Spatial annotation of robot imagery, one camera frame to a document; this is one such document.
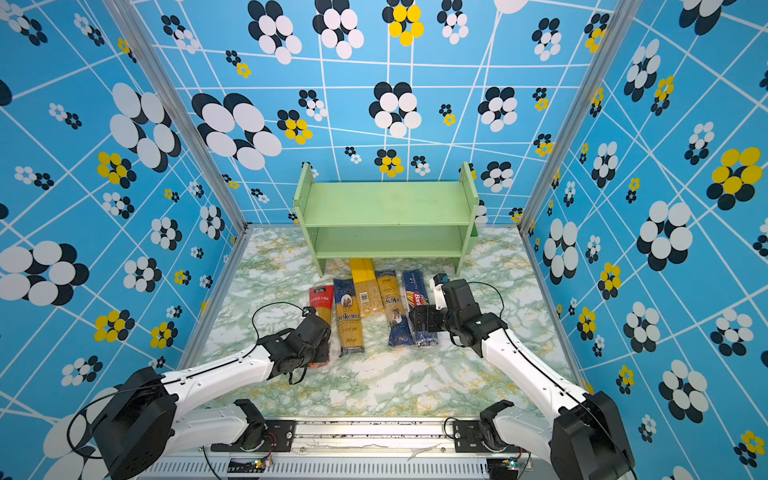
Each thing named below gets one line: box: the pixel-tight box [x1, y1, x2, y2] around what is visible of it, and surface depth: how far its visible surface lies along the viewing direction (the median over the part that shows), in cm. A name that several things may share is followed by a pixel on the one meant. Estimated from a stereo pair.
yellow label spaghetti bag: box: [349, 258, 385, 317], surface depth 100 cm
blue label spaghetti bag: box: [333, 278, 365, 357], surface depth 93 cm
